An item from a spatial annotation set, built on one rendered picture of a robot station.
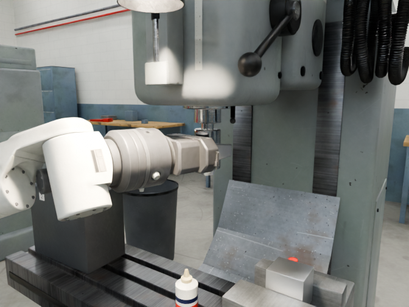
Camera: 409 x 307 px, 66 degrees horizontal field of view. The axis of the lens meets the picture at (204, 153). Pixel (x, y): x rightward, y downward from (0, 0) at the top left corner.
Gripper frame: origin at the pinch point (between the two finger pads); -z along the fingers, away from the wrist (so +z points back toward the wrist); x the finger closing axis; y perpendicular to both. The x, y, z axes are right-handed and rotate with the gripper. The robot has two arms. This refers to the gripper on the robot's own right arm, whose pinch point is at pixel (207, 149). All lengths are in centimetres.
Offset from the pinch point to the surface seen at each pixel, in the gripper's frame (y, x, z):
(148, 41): -16.5, -1.8, 12.8
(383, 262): 121, 40, -233
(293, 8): -22.5, -11.8, -6.6
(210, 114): -6.2, -2.0, 1.3
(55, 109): 14, 697, -189
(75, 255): 28.0, 31.9, 12.9
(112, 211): 18.6, 30.2, 4.0
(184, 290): 23.5, -1.6, 6.5
